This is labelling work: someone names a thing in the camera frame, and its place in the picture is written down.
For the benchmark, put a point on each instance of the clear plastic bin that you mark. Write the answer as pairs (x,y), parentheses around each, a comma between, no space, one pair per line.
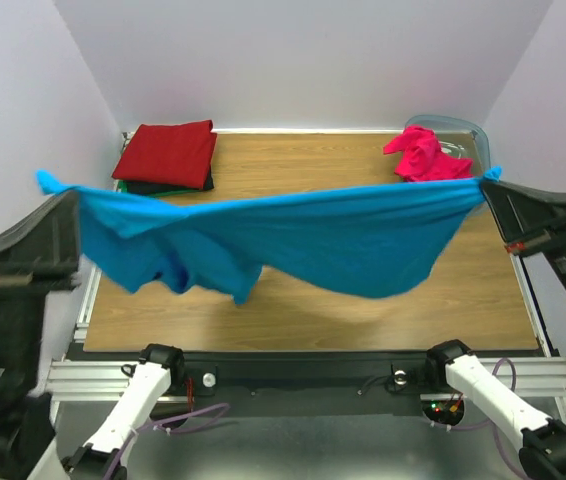
(458,138)

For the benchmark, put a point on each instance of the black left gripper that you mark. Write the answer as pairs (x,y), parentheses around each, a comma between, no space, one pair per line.
(45,244)

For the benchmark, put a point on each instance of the blue t-shirt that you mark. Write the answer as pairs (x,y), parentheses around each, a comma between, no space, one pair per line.
(369,241)

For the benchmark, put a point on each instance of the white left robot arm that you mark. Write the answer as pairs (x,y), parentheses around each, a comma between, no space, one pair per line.
(101,457)

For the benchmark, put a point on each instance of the pink crumpled t-shirt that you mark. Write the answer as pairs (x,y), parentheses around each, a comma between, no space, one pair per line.
(423,159)

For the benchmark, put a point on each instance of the red folded t-shirt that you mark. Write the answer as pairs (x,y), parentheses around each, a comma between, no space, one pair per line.
(179,155)

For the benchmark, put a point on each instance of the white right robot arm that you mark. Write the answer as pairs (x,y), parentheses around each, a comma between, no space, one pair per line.
(539,439)

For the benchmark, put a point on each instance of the green folded t-shirt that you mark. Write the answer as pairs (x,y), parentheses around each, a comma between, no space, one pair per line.
(146,188)

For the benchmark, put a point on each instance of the black folded t-shirt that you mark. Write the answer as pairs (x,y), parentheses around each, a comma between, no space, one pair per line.
(207,186)

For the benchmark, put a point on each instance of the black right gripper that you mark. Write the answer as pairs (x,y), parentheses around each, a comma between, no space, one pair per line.
(547,237)

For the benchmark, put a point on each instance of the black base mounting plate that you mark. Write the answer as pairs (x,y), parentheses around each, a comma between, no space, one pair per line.
(269,384)

